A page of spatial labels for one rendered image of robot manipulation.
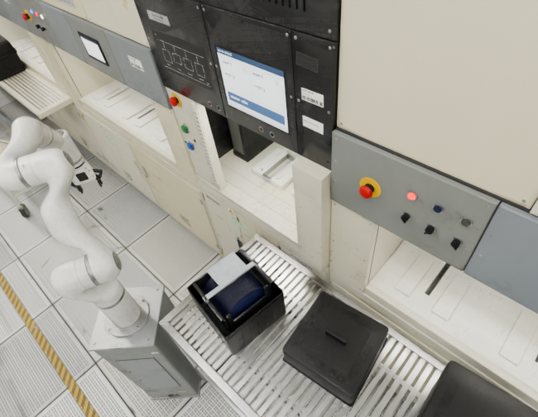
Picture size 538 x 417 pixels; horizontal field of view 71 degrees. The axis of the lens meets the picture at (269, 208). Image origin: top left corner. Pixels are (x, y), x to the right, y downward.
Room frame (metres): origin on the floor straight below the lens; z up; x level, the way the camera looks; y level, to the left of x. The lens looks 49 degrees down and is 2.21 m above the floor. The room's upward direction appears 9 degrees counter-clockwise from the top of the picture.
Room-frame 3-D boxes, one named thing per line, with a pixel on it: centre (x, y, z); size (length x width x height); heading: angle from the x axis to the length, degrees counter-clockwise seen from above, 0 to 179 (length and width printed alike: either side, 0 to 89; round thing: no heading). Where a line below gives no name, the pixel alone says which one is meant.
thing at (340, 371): (0.52, -0.16, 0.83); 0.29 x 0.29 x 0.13; 47
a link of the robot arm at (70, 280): (0.79, 0.71, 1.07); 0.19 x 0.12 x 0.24; 105
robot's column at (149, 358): (0.80, 0.67, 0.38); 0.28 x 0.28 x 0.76; 85
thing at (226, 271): (0.74, 0.18, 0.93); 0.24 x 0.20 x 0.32; 122
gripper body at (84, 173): (1.37, 0.83, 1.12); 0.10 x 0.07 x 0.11; 105
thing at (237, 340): (0.74, 0.18, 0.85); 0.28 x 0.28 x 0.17; 32
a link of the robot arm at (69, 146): (1.37, 0.84, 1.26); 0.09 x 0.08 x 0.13; 105
